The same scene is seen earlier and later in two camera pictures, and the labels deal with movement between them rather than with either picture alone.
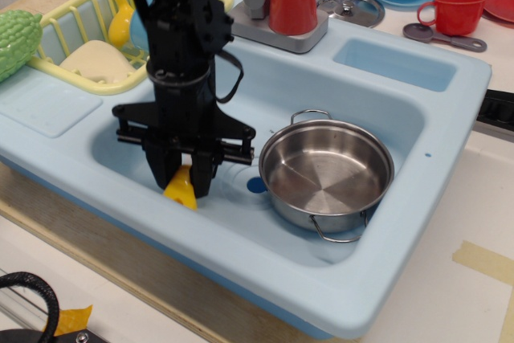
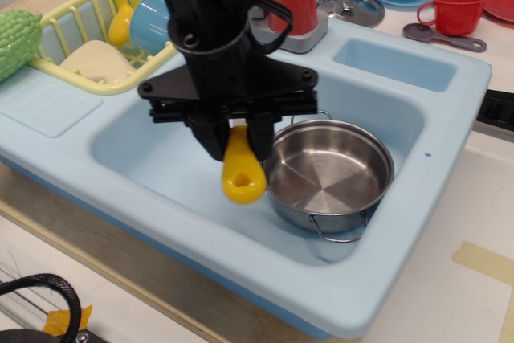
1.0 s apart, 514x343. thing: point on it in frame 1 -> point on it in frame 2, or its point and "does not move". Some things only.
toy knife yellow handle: x=179 y=186 -> x=244 y=180
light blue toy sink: x=424 y=98 does not move
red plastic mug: x=456 y=13 does not move
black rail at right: x=497 y=109 does not move
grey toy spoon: x=424 y=34 does not move
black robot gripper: x=184 y=116 -> x=225 y=78
